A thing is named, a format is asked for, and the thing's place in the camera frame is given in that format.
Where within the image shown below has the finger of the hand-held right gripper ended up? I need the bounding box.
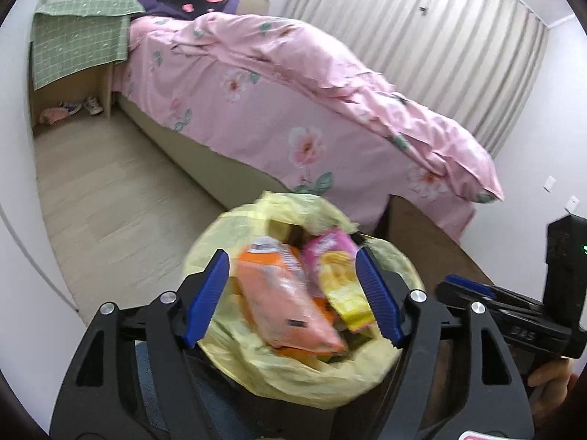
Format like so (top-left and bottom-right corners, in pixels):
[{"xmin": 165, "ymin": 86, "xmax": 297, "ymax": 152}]
[
  {"xmin": 445, "ymin": 274, "xmax": 547, "ymax": 319},
  {"xmin": 434, "ymin": 281, "xmax": 475, "ymax": 307}
]

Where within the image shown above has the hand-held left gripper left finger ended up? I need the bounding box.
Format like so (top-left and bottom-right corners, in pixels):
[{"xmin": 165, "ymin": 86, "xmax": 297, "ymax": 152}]
[{"xmin": 50, "ymin": 248, "xmax": 231, "ymax": 440}]

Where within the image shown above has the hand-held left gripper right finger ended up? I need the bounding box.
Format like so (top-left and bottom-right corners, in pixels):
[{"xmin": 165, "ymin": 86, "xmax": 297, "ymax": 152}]
[{"xmin": 355, "ymin": 246, "xmax": 535, "ymax": 440}]

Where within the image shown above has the yellow snack packet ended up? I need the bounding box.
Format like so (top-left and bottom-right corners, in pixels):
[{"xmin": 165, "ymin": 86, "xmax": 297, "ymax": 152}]
[{"xmin": 318, "ymin": 253, "xmax": 375, "ymax": 333}]

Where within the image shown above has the yellow plastic trash bag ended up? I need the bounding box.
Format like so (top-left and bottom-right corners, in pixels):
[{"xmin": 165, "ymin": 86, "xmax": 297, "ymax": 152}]
[{"xmin": 183, "ymin": 191, "xmax": 425, "ymax": 410}]

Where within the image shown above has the pink snack packet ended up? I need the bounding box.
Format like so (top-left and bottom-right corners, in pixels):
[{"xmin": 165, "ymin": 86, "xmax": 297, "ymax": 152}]
[{"xmin": 300, "ymin": 228, "xmax": 360, "ymax": 300}]

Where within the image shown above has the orange snack packet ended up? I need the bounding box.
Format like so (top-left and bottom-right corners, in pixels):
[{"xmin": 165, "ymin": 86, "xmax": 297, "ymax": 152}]
[{"xmin": 235, "ymin": 236, "xmax": 348, "ymax": 353}]

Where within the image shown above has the black trash bin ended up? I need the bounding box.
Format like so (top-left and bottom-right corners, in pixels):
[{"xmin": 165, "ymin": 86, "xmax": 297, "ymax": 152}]
[{"xmin": 195, "ymin": 231, "xmax": 404, "ymax": 440}]

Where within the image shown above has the person's right hand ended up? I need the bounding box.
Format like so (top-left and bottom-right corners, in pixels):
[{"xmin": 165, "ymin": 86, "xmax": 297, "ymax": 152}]
[{"xmin": 526, "ymin": 357, "xmax": 580, "ymax": 406}]

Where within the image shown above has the pink floral bed sheet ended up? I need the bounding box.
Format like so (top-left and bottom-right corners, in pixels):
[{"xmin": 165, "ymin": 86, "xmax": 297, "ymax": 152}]
[{"xmin": 112, "ymin": 16, "xmax": 478, "ymax": 241}]

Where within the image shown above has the pink floral duvet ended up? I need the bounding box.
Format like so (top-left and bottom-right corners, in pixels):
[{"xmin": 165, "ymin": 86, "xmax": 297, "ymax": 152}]
[{"xmin": 176, "ymin": 11, "xmax": 505, "ymax": 205}]

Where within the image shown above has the wooden nightstand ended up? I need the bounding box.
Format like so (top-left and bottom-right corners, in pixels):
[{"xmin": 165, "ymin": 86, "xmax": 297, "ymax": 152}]
[{"xmin": 29, "ymin": 60, "xmax": 116, "ymax": 125}]

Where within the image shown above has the pink soft item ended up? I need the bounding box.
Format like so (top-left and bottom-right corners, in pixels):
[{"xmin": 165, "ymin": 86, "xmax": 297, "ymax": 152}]
[{"xmin": 39, "ymin": 107, "xmax": 69, "ymax": 125}]

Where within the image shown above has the striped beige curtain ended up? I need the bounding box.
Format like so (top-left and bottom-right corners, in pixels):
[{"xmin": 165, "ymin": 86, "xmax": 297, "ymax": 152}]
[{"xmin": 282, "ymin": 0, "xmax": 550, "ymax": 157}]

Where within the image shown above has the green checked cloth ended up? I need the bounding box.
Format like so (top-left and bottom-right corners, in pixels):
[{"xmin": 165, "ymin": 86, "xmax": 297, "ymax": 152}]
[{"xmin": 30, "ymin": 0, "xmax": 146, "ymax": 91}]

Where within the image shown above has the beige bed frame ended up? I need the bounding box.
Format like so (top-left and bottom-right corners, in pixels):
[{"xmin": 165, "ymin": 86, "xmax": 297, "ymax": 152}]
[{"xmin": 117, "ymin": 0, "xmax": 294, "ymax": 214}]

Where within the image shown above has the white wall cable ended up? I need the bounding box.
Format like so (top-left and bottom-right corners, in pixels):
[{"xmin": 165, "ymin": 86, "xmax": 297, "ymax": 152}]
[{"xmin": 0, "ymin": 204, "xmax": 78, "ymax": 312}]

